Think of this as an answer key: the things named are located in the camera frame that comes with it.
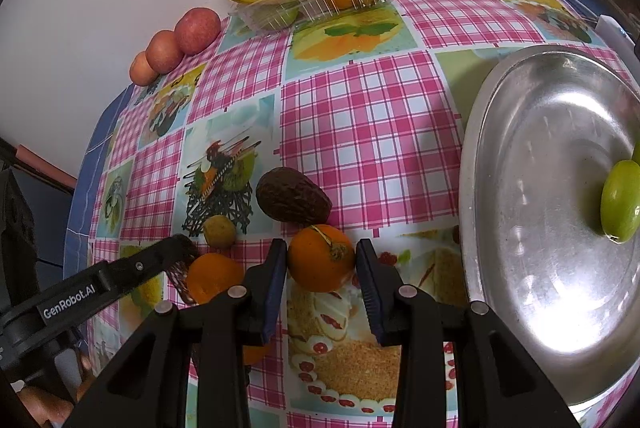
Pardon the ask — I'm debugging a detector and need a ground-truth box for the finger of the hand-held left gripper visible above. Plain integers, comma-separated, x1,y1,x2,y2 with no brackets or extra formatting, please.
102,233,201,296

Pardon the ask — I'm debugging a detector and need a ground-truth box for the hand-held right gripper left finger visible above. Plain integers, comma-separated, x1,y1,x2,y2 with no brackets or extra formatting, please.
65,238,289,428

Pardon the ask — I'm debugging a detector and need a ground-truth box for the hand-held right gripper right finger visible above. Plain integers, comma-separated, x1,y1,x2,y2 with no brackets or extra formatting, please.
355,238,583,428

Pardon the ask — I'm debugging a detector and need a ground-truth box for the orange with stem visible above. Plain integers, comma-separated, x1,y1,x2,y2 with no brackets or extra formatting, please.
287,224,357,293

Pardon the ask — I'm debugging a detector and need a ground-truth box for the smooth orange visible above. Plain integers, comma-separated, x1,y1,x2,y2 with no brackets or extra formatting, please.
186,253,273,366

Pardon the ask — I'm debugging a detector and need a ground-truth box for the oval metal tray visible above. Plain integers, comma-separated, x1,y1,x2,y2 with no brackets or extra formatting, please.
457,45,640,420

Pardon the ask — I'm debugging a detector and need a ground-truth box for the person's left hand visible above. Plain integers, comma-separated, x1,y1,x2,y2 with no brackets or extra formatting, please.
17,348,98,428

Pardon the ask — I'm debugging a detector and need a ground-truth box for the small yellow-brown kiwi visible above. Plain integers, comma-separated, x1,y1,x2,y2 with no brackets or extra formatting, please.
202,215,237,250

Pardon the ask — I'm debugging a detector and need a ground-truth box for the dark furniture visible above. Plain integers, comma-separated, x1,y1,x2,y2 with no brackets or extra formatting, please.
0,135,78,309

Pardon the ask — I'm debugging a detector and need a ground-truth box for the dark brown avocado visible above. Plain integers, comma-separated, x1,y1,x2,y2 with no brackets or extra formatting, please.
255,167,333,226

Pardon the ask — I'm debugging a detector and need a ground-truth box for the pink checkered printed tablecloth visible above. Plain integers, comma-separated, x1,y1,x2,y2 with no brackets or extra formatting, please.
64,0,640,428

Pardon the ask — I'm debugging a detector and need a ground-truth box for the small orange peach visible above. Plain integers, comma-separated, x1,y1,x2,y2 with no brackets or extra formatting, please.
129,51,156,86

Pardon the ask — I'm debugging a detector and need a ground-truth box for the red apple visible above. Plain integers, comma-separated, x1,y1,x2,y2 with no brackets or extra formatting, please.
174,7,222,56

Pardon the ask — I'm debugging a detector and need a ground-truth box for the green plum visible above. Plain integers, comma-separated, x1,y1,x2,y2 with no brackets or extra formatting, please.
600,159,640,243

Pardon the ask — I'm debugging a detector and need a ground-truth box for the small green fruit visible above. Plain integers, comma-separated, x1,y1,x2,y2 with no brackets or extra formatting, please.
272,5,301,25

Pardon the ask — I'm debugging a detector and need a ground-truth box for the white plastic object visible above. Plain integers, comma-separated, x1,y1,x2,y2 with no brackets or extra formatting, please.
595,15,637,59

